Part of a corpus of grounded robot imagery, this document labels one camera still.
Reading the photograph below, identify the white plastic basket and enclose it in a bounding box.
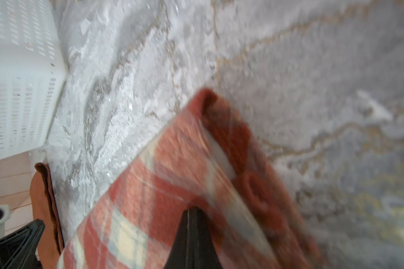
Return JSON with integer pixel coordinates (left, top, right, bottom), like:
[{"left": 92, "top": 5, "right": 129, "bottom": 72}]
[{"left": 0, "top": 1, "right": 68, "bottom": 160}]

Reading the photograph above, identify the rust brown skirt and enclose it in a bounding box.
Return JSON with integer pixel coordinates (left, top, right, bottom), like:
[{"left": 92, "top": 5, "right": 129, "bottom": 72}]
[{"left": 30, "top": 163, "right": 65, "bottom": 269}]

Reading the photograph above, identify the red plaid skirt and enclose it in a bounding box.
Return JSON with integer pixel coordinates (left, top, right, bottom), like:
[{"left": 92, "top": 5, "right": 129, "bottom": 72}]
[{"left": 57, "top": 88, "right": 323, "bottom": 269}]

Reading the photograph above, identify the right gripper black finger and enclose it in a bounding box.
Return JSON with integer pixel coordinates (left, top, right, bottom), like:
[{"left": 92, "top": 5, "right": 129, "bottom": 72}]
[{"left": 164, "top": 207, "right": 223, "bottom": 269}]

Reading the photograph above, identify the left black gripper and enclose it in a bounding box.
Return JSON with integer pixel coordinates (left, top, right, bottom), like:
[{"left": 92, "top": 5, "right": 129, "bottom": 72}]
[{"left": 0, "top": 219, "right": 45, "bottom": 269}]

